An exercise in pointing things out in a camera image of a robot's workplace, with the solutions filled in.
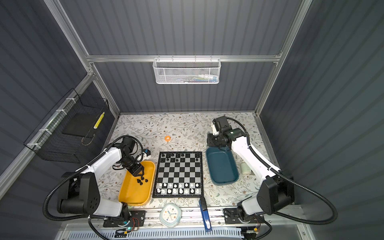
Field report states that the black wire basket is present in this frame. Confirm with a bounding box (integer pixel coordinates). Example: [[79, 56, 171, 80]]
[[24, 89, 110, 164]]

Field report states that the black corrugated left cable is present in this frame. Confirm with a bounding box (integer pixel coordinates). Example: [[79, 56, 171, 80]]
[[41, 134, 145, 222]]

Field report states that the black corrugated cable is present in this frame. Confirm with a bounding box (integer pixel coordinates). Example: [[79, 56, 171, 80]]
[[226, 116, 338, 226], [41, 134, 145, 222]]

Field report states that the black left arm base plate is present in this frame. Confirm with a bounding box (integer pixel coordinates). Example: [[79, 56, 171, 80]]
[[103, 211, 146, 228]]

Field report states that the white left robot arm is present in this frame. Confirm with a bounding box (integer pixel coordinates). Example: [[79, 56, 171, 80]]
[[57, 135, 151, 221]]

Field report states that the pale green clock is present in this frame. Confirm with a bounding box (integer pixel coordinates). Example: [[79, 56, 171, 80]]
[[160, 203, 182, 228]]

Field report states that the blue stapler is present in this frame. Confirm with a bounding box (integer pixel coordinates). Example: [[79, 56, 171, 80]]
[[199, 197, 212, 232]]

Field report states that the black and white chessboard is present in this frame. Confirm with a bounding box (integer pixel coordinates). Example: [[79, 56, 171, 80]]
[[152, 152, 204, 198]]

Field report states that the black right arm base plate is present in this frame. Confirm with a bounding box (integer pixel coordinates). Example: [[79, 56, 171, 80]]
[[223, 208, 265, 225]]

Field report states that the teal tray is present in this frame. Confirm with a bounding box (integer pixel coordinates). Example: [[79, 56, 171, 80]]
[[206, 147, 239, 186]]

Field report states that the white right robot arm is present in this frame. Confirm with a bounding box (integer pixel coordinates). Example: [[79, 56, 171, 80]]
[[207, 116, 295, 216]]

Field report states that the white wire basket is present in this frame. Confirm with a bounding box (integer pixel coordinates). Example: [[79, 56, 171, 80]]
[[153, 60, 222, 85]]

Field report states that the black corrugated right cable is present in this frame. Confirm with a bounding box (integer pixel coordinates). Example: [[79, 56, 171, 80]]
[[226, 116, 338, 226]]

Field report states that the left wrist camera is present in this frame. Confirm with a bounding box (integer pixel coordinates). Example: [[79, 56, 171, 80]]
[[137, 149, 151, 162]]

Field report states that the yellow tray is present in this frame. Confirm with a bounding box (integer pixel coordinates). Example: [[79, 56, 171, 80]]
[[118, 161, 156, 206]]

